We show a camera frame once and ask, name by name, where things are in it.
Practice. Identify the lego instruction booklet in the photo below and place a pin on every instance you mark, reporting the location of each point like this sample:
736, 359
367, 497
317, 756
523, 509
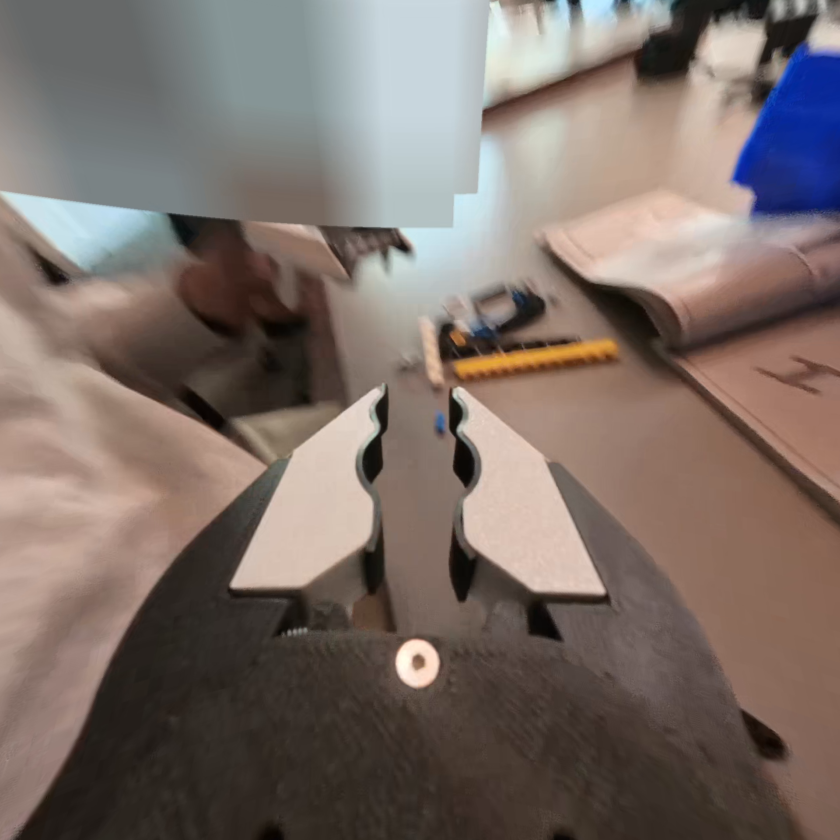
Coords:
774, 420

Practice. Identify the white paper manual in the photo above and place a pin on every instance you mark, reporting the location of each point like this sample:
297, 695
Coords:
689, 262

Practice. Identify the long yellow lego beam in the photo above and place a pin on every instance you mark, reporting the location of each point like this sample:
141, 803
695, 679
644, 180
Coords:
538, 359

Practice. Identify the blue storage bin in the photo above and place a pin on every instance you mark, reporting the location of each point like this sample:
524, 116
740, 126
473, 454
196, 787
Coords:
794, 131

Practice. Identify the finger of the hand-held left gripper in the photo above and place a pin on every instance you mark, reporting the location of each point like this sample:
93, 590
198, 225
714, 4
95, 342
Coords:
289, 430
295, 249

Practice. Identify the long white lego beam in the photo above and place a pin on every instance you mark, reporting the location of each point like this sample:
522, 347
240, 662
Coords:
432, 354

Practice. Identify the blue lego pin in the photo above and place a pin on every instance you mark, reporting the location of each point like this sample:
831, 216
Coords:
439, 422

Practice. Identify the black lego frame assembly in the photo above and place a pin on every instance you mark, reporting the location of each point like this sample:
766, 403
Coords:
499, 315

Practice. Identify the person's left forearm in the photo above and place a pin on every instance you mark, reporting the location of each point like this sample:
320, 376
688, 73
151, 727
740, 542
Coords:
124, 315

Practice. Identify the person's grey zip hoodie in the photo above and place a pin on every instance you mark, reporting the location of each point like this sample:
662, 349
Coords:
98, 558

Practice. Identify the person's left hand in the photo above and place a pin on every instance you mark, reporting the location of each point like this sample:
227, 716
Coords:
236, 282

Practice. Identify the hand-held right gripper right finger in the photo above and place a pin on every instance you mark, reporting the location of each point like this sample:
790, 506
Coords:
525, 525

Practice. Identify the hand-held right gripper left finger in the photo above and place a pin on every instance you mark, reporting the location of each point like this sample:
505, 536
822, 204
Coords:
315, 512

